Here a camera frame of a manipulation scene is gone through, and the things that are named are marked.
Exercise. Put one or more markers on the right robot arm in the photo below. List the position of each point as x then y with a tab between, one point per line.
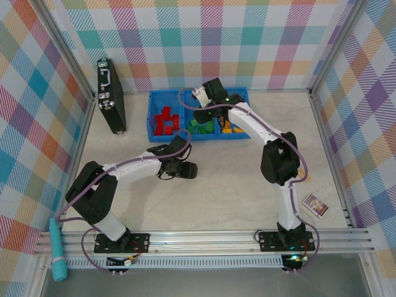
252	122

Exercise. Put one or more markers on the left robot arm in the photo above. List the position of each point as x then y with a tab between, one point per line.
136	168

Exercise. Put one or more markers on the black briefcase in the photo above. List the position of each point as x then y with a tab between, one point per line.
106	77

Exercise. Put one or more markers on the small playing card box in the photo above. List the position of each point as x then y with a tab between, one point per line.
316	205

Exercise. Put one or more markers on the teal cylindrical tube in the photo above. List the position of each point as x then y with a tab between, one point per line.
58	253

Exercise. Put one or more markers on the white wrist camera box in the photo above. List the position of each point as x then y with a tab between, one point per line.
202	94

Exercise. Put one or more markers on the thin aluminium back rail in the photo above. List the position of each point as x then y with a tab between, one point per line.
278	90

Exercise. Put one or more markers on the wide aluminium base rail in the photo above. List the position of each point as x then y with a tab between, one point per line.
201	244

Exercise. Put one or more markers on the aluminium side rail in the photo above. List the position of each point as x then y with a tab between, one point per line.
325	139
82	139

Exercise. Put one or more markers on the aluminium frame post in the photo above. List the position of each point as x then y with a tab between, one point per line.
68	46
334	46

